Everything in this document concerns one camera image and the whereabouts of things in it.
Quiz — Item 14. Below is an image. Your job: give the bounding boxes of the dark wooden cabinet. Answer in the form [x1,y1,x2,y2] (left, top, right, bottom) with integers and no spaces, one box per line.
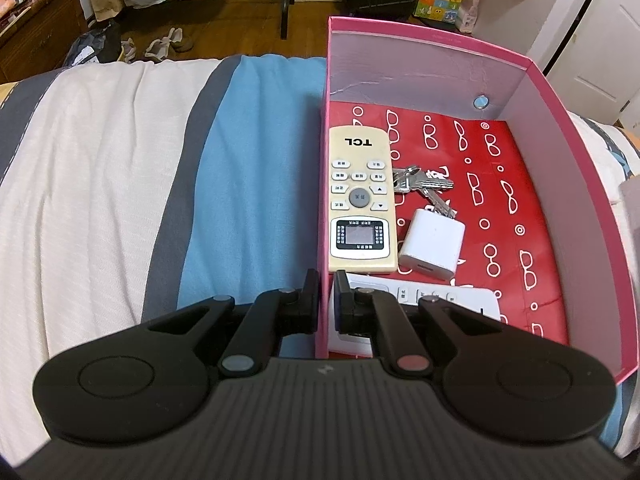
[1,0,88,84]

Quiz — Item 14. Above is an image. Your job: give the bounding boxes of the white remote control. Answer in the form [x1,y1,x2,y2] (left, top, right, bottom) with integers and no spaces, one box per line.
[328,273,500,358]

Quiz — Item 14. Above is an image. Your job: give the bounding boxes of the silver key bunch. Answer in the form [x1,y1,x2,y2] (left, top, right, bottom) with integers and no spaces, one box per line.
[392,165,457,219]

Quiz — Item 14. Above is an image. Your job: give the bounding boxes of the white sandals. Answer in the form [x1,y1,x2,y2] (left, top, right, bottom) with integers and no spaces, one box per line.
[144,27,186,62]

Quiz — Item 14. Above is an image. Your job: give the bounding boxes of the cream TCL remote control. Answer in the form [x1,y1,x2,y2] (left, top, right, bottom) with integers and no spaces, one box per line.
[328,126,398,274]

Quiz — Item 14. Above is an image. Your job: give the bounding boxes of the white charger plug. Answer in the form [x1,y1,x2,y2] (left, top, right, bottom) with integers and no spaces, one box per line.
[398,209,465,281]

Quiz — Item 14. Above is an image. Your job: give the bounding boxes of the white door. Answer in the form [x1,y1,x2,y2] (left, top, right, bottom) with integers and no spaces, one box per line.
[548,0,640,133]

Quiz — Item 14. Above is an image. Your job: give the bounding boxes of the pink cardboard box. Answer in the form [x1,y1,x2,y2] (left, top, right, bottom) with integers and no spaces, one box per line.
[324,16,639,382]

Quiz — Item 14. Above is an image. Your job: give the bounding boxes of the striped blue white bedsheet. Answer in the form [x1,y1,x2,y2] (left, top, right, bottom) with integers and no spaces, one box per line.
[1,55,634,479]

